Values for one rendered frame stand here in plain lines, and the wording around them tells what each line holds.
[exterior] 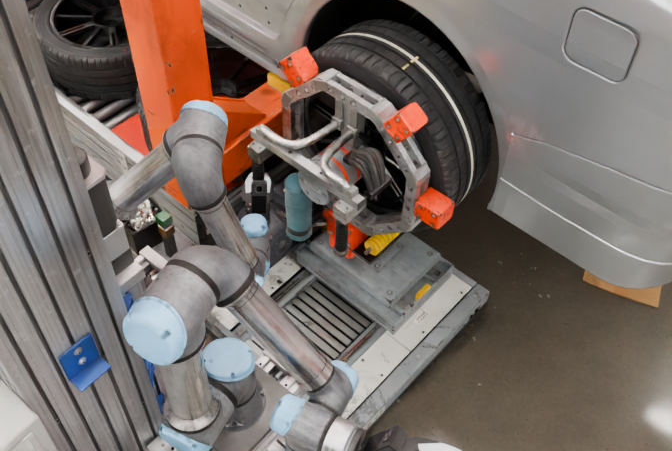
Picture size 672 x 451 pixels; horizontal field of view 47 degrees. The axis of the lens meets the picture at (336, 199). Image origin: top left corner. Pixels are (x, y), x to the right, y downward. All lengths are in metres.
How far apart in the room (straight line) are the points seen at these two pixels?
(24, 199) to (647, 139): 1.39
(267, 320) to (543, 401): 1.67
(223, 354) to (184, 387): 0.24
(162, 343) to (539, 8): 1.18
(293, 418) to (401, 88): 1.06
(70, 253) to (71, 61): 2.13
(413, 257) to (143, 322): 1.75
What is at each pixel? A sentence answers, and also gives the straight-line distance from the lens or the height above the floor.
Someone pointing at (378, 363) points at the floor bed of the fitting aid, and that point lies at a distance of 2.88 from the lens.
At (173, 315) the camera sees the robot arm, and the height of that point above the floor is 1.45.
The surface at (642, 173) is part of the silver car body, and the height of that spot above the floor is 1.19.
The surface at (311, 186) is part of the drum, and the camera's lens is 2.33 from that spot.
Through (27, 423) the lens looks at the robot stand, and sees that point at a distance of 1.58.
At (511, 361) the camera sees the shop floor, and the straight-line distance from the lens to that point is 3.05.
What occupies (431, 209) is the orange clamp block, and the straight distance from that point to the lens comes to 2.25.
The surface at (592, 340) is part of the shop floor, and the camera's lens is 3.18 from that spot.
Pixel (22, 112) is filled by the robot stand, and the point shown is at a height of 1.82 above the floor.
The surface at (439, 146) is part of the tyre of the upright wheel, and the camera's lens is 2.21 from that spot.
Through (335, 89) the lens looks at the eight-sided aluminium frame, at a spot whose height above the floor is 1.11.
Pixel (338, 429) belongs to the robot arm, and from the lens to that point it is 1.46.
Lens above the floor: 2.58
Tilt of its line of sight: 49 degrees down
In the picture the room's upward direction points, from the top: 2 degrees clockwise
